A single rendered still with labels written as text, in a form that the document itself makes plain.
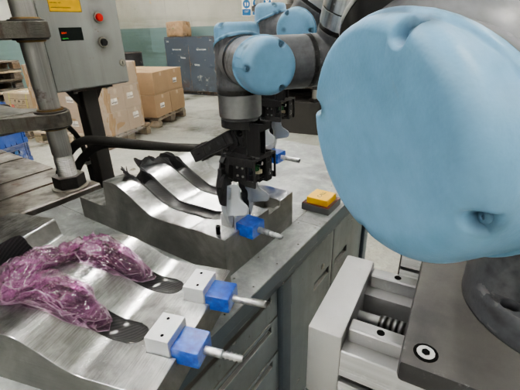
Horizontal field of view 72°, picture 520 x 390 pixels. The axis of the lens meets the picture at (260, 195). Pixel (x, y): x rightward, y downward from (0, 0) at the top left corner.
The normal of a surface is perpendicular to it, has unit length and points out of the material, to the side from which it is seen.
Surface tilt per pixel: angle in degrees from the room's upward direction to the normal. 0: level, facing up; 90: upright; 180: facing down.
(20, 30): 90
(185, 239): 90
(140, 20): 90
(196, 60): 90
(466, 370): 0
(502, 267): 72
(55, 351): 28
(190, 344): 0
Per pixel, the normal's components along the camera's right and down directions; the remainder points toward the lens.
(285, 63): 0.32, 0.39
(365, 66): -0.91, 0.29
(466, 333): -0.03, -0.91
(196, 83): -0.40, 0.40
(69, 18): 0.83, 0.22
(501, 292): -0.60, 0.35
